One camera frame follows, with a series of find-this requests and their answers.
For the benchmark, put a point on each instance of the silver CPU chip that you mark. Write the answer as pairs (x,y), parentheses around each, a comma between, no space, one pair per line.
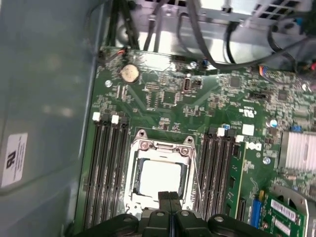
(160,175)

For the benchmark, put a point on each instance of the silver metal bracket box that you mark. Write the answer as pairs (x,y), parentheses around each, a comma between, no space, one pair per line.
(214,6)

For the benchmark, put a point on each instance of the blue expansion slot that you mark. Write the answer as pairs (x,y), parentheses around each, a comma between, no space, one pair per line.
(256,209)

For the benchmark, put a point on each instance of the metal socket cover frame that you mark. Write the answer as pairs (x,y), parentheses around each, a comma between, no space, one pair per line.
(168,153)

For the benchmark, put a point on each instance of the short black expansion slot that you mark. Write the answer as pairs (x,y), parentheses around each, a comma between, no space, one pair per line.
(242,209)

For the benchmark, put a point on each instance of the CPU socket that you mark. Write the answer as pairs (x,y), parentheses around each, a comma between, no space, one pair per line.
(129,177)

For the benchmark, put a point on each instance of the round coin battery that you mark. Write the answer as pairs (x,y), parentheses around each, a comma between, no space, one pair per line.
(130,74)

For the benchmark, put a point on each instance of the white label sticker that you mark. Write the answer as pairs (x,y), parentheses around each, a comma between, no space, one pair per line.
(14,160)

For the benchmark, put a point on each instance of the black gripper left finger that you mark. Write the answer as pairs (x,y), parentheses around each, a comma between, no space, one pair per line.
(153,225)

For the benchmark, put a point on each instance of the silver chipset heatsink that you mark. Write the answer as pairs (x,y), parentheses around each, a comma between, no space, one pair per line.
(298,150)

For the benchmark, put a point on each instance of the green motherboard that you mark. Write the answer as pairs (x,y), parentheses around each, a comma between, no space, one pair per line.
(222,98)

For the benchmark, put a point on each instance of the black PC case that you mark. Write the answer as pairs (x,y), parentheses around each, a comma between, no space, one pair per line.
(37,74)

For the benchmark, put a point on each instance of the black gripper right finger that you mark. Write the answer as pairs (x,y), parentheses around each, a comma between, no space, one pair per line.
(190,225)

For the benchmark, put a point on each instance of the small graphics card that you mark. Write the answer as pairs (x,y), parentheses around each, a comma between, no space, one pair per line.
(284,214)

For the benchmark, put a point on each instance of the green RAM stick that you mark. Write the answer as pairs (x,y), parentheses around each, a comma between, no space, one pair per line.
(234,177)

